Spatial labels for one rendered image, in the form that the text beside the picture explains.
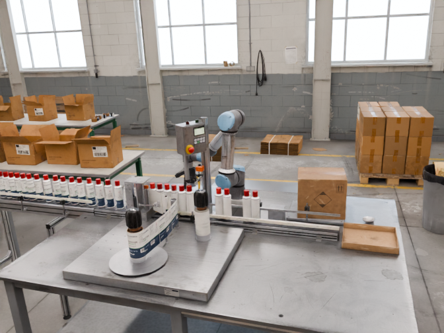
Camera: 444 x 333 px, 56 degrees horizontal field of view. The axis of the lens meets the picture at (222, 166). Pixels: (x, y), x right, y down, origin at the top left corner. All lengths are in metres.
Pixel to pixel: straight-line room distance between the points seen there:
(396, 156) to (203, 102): 3.97
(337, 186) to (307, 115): 5.31
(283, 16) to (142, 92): 3.11
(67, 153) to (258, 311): 3.03
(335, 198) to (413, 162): 3.21
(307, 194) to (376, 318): 0.98
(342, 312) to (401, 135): 3.97
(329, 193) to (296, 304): 0.91
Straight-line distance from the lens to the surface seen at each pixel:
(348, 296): 2.13
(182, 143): 2.63
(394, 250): 2.51
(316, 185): 2.69
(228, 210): 2.65
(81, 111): 6.76
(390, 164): 5.82
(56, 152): 4.59
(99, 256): 2.44
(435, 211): 4.64
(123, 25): 8.76
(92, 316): 3.15
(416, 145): 5.79
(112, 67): 8.94
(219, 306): 2.02
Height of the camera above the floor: 2.04
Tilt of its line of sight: 18 degrees down
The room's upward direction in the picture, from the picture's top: 3 degrees counter-clockwise
